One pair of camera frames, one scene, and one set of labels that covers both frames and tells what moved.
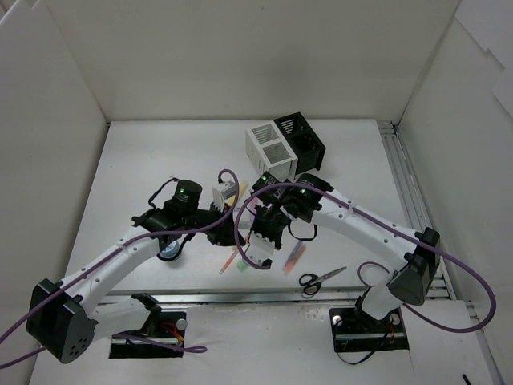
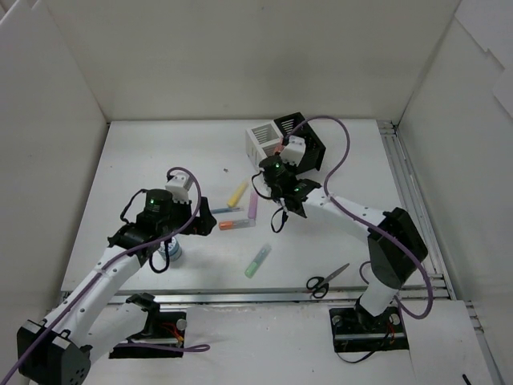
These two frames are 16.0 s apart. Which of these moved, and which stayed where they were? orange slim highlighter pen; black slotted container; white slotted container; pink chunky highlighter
Moved: orange slim highlighter pen
Stayed: black slotted container; pink chunky highlighter; white slotted container
